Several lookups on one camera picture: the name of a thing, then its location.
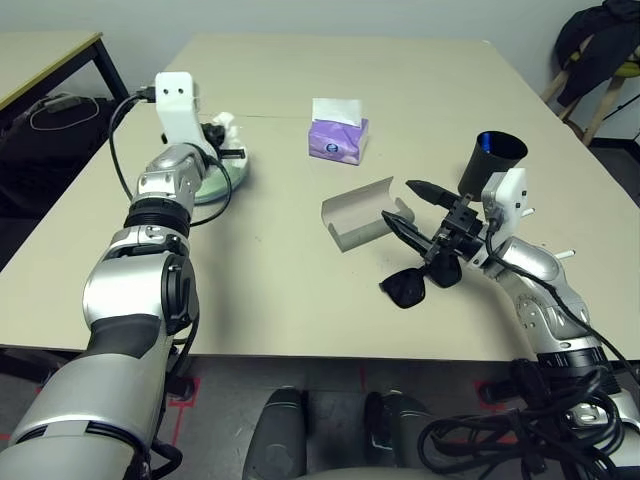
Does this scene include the grey robot leg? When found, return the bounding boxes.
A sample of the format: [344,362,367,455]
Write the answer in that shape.
[364,389,451,480]
[242,384,309,480]

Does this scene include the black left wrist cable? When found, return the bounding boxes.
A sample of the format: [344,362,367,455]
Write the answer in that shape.
[107,85,235,229]

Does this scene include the beige side table black frame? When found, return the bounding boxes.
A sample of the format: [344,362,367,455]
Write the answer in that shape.
[0,30,130,114]

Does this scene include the grey glasses case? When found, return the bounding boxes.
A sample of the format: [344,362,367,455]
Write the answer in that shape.
[320,175,416,252]

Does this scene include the white floor cable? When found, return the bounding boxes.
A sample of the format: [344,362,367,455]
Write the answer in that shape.
[29,94,100,130]

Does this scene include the black cup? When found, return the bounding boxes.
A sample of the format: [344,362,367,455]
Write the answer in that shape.
[458,129,529,201]

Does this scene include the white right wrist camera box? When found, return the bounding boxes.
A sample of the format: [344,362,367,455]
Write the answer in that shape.
[469,167,536,279]

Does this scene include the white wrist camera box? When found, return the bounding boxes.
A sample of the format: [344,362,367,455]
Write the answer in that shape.
[469,167,536,279]
[153,71,214,161]

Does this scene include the grey robot right leg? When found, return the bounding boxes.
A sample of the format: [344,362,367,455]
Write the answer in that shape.
[364,389,451,480]

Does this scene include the purple tissue box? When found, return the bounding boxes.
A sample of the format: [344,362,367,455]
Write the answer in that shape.
[307,97,371,167]

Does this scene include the black sunglasses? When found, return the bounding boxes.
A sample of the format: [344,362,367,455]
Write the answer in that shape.
[378,249,464,311]

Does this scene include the black cable bundle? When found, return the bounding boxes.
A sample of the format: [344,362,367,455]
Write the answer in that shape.
[417,357,640,480]

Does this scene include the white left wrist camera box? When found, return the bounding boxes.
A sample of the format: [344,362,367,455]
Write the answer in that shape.
[153,71,214,161]

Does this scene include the green plate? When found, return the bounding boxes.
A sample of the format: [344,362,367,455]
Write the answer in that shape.
[192,144,252,205]

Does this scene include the white tissue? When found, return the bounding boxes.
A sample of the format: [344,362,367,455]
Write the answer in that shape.
[207,110,242,149]

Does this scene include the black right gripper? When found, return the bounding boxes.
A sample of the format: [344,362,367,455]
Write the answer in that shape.
[380,179,494,266]

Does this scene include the grey robot left leg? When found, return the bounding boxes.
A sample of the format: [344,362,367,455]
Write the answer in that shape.
[242,384,309,480]

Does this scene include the wooden stool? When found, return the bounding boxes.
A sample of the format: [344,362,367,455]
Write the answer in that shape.
[542,59,640,147]

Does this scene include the black jacket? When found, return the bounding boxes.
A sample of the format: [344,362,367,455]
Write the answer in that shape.
[554,0,640,109]

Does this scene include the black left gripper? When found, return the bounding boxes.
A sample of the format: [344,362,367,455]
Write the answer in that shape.
[202,124,248,161]

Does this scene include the grey power adapter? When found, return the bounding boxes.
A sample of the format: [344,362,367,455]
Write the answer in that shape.
[44,94,84,111]

